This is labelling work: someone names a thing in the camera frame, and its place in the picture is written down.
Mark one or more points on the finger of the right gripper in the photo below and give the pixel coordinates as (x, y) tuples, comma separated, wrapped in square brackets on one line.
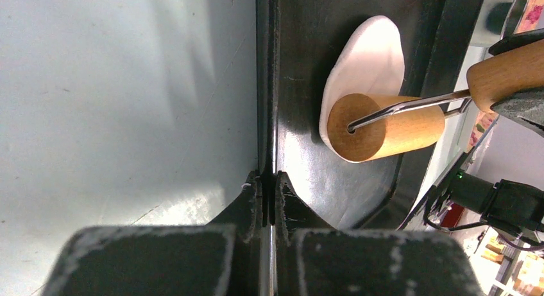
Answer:
[(515, 41)]

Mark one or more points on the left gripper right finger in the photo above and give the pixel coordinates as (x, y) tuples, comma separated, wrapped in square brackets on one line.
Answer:
[(313, 258)]

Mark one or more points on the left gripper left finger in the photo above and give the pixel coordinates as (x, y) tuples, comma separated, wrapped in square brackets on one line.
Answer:
[(221, 257)]

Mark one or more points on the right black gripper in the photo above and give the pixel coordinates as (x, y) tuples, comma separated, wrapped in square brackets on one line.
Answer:
[(512, 208)]

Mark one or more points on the wooden dough roller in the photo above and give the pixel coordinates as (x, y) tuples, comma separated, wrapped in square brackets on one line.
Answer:
[(367, 127)]

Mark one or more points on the white dough ball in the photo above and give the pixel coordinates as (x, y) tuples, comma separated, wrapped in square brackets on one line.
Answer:
[(371, 62)]

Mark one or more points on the black baking tray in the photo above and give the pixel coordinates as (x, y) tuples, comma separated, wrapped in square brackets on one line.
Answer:
[(298, 43)]

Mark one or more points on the floral cloth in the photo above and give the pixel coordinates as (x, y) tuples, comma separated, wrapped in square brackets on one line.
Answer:
[(497, 77)]

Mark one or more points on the small round metal cup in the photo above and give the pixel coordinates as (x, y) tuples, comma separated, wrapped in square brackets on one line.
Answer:
[(497, 19)]

